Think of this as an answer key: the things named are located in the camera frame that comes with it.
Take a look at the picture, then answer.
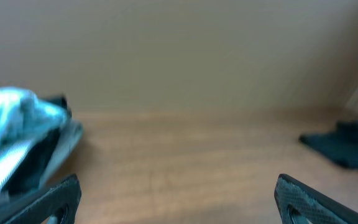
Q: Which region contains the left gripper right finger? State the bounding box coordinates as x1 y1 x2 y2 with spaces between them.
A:
274 174 358 224

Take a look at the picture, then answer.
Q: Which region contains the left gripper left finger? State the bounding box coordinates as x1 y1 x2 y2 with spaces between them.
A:
0 174 81 224

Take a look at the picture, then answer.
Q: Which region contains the black t-shirt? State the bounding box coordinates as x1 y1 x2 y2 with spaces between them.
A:
298 121 358 169

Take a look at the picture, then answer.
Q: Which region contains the grey folded garment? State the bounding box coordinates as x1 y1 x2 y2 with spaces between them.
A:
39 119 83 187

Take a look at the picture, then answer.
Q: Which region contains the white dotted folded garment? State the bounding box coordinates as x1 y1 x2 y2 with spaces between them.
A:
0 139 35 192

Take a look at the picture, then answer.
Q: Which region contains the light blue crumpled garment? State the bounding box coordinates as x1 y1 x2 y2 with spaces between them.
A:
0 86 69 150

